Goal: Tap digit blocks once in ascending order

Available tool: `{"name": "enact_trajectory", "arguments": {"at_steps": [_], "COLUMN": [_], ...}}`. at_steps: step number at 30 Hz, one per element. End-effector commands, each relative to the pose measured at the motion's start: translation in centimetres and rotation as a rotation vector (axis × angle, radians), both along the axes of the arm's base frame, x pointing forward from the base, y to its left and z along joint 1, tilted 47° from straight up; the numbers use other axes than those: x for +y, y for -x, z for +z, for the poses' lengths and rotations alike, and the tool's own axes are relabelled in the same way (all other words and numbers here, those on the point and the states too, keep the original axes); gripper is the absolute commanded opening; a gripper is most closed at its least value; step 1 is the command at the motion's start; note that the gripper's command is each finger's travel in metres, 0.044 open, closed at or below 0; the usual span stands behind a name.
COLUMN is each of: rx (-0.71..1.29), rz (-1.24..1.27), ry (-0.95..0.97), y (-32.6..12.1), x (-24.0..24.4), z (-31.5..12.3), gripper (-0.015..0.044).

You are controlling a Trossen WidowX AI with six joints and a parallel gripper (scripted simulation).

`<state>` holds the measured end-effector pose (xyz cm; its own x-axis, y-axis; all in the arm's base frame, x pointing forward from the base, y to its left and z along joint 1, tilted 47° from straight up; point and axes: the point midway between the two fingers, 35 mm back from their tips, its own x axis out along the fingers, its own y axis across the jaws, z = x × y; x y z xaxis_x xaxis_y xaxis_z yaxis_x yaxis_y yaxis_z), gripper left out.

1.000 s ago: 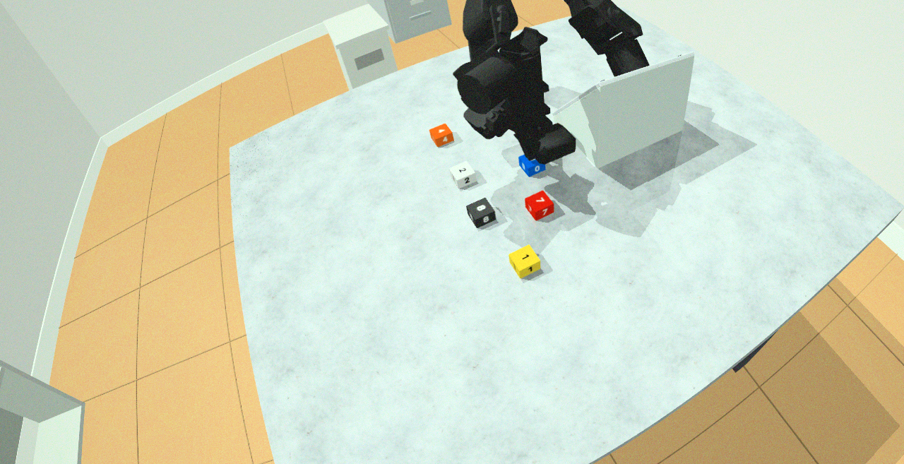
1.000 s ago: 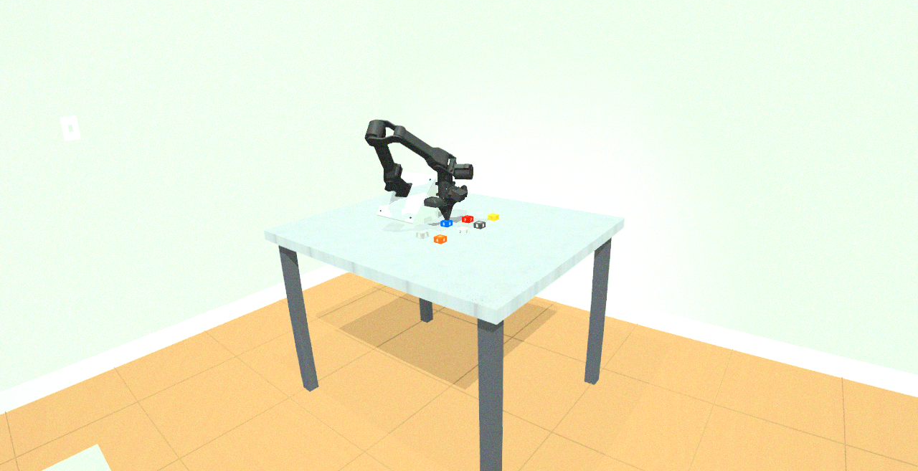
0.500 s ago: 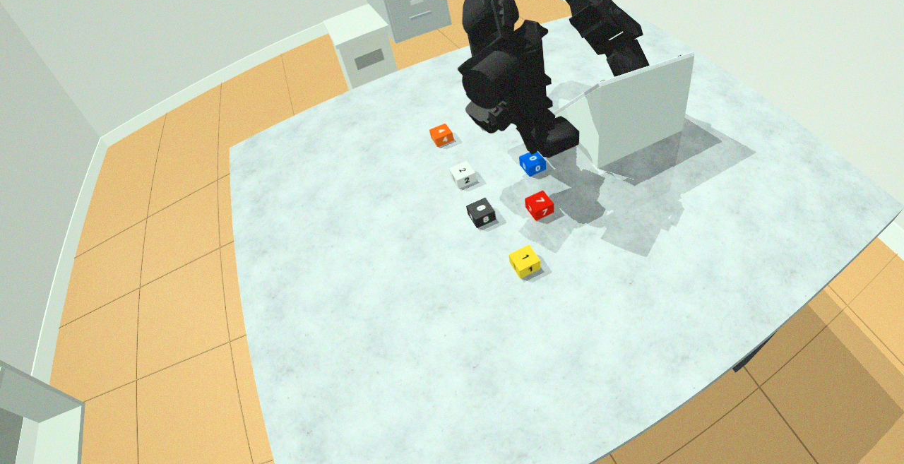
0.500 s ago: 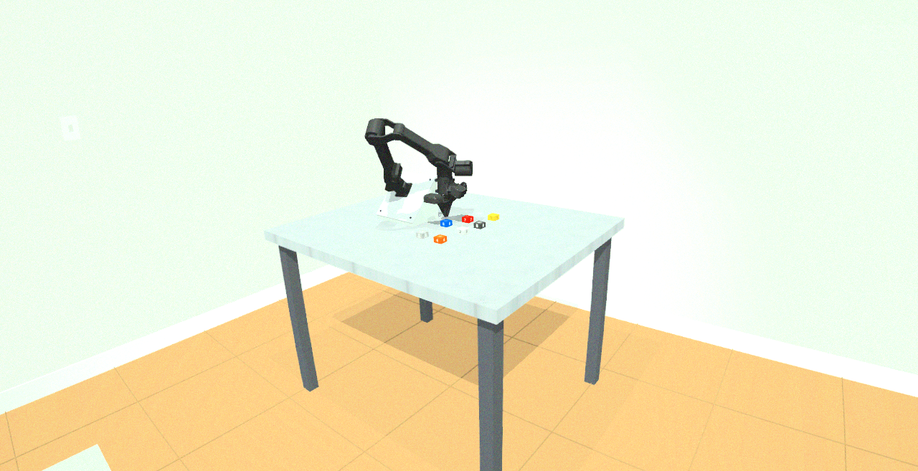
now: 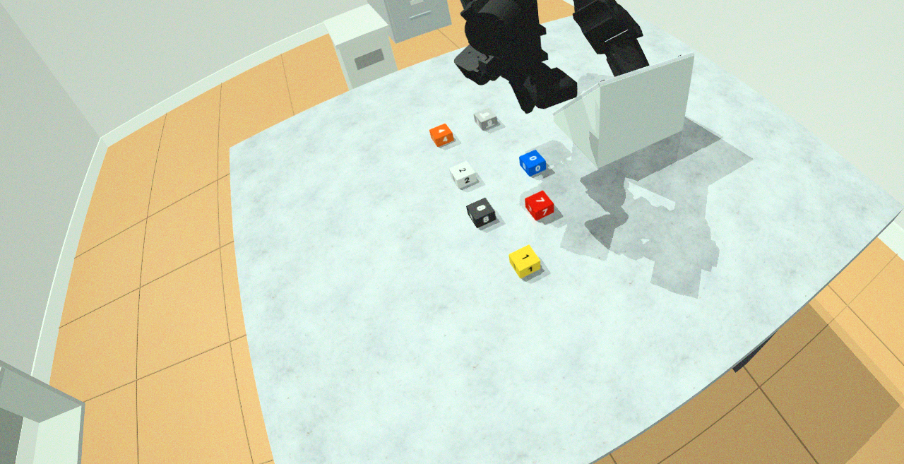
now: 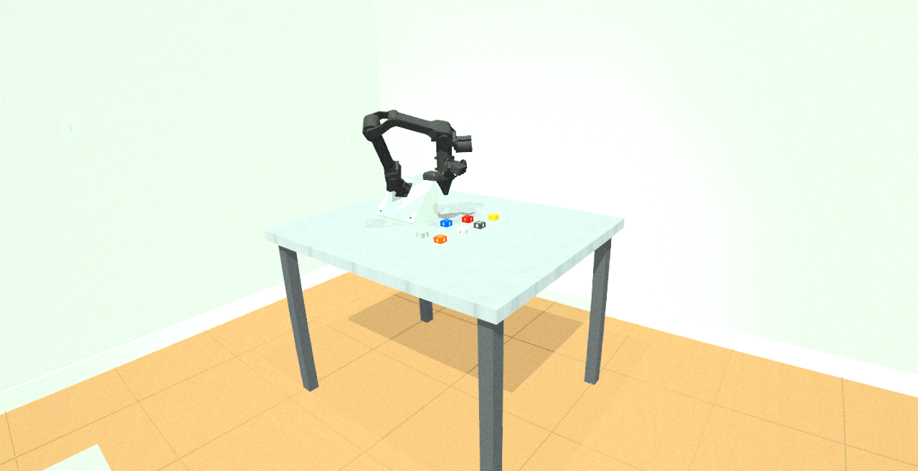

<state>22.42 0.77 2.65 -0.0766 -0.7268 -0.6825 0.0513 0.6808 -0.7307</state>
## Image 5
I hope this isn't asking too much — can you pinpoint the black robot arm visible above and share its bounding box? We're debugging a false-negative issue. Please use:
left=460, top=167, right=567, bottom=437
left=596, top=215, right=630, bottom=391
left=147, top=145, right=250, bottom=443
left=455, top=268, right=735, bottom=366
left=454, top=0, right=650, bottom=85

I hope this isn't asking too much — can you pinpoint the orange block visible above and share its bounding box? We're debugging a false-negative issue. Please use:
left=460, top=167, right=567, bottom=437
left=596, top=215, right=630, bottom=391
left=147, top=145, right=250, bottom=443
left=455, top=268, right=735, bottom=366
left=429, top=124, right=454, bottom=147

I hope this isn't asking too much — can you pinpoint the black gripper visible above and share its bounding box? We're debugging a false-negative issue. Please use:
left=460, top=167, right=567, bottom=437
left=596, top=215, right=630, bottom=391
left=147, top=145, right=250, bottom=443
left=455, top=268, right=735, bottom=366
left=501, top=21, right=578, bottom=114

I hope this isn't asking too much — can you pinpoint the yellow block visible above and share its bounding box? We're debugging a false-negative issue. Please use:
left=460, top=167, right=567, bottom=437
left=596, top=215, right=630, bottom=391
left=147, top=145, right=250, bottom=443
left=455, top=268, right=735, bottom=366
left=509, top=245, right=540, bottom=278

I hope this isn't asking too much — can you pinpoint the blue block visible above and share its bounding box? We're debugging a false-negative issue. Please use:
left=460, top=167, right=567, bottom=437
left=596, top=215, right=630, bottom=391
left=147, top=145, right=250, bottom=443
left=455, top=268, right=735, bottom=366
left=519, top=150, right=546, bottom=177

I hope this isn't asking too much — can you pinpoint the red block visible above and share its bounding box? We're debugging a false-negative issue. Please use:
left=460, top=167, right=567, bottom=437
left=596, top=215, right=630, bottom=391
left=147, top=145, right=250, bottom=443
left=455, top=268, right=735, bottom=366
left=525, top=191, right=554, bottom=221

